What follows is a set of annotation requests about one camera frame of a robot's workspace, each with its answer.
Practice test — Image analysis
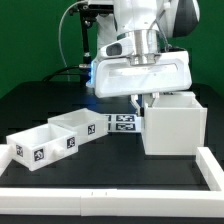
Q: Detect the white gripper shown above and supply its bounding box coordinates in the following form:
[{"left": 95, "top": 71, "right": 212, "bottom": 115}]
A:
[{"left": 95, "top": 51, "right": 192, "bottom": 117}]

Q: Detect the white drawer cabinet box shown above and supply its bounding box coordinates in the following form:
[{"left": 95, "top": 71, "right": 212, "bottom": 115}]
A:
[{"left": 141, "top": 91, "right": 207, "bottom": 156}]

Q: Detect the white drawer with knob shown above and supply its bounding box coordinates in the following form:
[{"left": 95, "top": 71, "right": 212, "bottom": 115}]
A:
[{"left": 6, "top": 124, "right": 78, "bottom": 171}]

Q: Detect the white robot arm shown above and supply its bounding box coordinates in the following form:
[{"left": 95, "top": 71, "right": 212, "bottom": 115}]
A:
[{"left": 79, "top": 0, "right": 200, "bottom": 115}]

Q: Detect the white fiducial marker sheet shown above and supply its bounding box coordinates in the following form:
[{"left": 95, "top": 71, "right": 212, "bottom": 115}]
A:
[{"left": 105, "top": 114, "right": 141, "bottom": 133}]

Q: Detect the black base cable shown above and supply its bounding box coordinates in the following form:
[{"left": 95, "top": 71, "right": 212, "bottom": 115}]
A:
[{"left": 41, "top": 64, "right": 92, "bottom": 83}]

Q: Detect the white right rail barrier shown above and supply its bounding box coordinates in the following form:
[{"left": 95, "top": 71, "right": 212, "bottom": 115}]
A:
[{"left": 196, "top": 147, "right": 224, "bottom": 192}]

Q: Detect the white rail barrier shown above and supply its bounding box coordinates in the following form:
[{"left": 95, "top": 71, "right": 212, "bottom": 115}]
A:
[
  {"left": 0, "top": 144, "right": 12, "bottom": 176},
  {"left": 196, "top": 147, "right": 224, "bottom": 192},
  {"left": 0, "top": 188, "right": 224, "bottom": 218}
]

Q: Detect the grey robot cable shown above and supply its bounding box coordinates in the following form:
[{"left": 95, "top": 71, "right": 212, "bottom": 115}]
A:
[{"left": 58, "top": 0, "right": 88, "bottom": 83}]

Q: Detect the white front rail barrier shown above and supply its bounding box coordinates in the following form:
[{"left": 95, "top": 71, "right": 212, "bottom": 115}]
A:
[{"left": 0, "top": 188, "right": 224, "bottom": 218}]

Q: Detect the white left rail barrier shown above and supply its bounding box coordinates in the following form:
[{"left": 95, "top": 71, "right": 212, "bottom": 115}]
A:
[{"left": 0, "top": 144, "right": 12, "bottom": 176}]

